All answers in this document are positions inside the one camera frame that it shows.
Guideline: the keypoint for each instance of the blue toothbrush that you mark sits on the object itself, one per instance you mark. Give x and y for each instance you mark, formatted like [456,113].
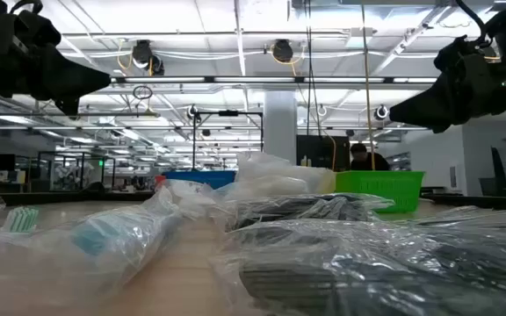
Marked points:
[103,239]

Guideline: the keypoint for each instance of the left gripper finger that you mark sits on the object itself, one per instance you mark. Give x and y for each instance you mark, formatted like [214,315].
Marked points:
[69,106]
[73,79]

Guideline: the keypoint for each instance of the green plastic basket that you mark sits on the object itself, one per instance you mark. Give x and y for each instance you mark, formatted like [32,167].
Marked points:
[380,188]

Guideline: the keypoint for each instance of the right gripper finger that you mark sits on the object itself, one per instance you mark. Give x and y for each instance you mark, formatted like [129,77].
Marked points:
[437,107]

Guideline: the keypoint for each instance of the ceiling light strip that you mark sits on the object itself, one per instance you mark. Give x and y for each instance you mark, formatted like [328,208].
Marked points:
[253,80]

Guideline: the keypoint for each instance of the black wall screen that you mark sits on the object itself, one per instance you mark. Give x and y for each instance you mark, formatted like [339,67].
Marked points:
[319,151]

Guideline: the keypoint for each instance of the blue plastic basket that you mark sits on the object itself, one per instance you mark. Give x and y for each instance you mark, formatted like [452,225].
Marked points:
[200,177]

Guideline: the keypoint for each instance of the teal toothbrush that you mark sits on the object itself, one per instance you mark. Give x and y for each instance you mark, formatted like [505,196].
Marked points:
[21,219]

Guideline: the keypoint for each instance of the yellow plastic basket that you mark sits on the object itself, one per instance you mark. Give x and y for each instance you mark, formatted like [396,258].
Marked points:
[328,182]

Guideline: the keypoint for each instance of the white square pillar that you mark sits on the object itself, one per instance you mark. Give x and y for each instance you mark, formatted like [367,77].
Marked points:
[280,131]

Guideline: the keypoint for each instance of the person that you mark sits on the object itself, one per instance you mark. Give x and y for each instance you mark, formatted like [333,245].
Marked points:
[367,160]

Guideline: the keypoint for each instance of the black round sponge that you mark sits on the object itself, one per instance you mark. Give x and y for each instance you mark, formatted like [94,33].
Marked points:
[367,272]
[305,208]

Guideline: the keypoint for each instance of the black metal station frame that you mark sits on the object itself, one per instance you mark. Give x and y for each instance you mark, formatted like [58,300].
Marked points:
[229,113]

